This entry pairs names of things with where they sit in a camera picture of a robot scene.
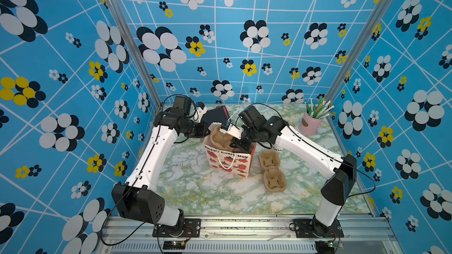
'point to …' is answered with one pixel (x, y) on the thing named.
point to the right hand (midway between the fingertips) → (234, 140)
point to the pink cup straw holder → (309, 125)
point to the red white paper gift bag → (222, 157)
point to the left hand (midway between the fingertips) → (211, 130)
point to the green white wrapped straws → (321, 110)
